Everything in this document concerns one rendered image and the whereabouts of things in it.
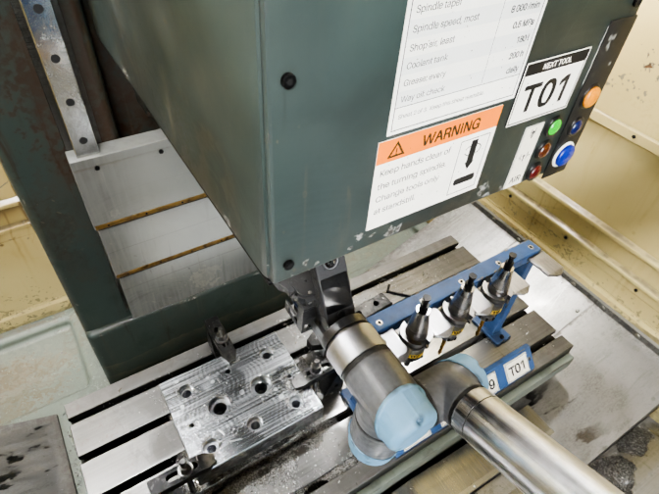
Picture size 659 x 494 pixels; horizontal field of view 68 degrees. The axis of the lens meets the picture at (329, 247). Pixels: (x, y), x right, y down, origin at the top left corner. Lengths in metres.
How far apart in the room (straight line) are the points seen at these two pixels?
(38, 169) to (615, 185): 1.40
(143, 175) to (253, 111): 0.77
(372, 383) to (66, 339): 1.39
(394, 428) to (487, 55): 0.41
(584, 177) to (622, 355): 0.52
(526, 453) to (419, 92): 0.45
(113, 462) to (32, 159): 0.65
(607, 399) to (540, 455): 0.97
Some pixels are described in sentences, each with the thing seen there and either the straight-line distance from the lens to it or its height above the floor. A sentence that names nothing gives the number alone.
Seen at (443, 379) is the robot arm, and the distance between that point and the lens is 0.75.
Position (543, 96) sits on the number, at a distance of 0.59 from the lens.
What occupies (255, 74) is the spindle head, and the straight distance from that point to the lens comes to 0.36.
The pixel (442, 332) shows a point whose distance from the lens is 0.99.
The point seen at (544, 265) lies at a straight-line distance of 1.21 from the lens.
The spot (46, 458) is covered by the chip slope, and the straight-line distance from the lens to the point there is 1.59.
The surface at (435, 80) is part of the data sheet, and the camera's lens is 0.45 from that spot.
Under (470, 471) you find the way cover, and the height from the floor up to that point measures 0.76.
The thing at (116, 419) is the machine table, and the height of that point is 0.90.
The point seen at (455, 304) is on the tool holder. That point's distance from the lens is 1.00.
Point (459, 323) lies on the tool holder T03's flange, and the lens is 1.02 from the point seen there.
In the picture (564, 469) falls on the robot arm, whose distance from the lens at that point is 0.67.
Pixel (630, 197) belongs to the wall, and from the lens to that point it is 1.54.
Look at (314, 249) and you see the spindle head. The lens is 0.48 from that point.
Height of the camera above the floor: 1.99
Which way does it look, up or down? 45 degrees down
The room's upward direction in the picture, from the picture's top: 5 degrees clockwise
